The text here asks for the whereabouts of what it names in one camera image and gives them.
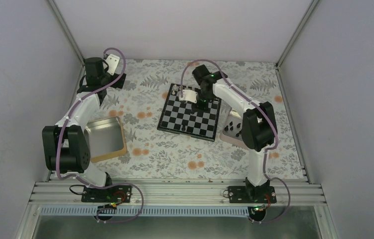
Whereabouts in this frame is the silver tin with black pieces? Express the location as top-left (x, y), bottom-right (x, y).
top-left (220, 108), bottom-right (249, 150)

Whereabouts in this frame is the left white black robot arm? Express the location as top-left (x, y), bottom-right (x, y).
top-left (42, 54), bottom-right (126, 202)

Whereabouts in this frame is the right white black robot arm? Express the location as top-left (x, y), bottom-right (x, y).
top-left (192, 65), bottom-right (277, 203)

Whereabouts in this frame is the black grey chess board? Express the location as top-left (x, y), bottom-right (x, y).
top-left (157, 83), bottom-right (221, 141)

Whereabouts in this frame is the floral patterned table mat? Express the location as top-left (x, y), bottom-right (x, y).
top-left (92, 60), bottom-right (304, 180)

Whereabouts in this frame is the empty gold silver tin lid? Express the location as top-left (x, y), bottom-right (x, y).
top-left (84, 117), bottom-right (127, 163)

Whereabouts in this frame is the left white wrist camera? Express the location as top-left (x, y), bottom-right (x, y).
top-left (105, 54), bottom-right (120, 75)

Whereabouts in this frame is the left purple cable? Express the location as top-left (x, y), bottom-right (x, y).
top-left (54, 47), bottom-right (145, 224)

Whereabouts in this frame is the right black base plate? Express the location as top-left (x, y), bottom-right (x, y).
top-left (228, 186), bottom-right (277, 204)

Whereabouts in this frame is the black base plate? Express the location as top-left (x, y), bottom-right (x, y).
top-left (81, 185), bottom-right (132, 204)
top-left (228, 186), bottom-right (277, 204)

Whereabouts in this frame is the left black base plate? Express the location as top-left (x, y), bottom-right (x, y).
top-left (81, 185), bottom-right (132, 204)

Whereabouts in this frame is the aluminium rail frame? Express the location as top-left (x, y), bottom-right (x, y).
top-left (29, 181), bottom-right (327, 206)

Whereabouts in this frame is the grey slotted cable duct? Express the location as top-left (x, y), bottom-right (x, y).
top-left (39, 205), bottom-right (249, 218)

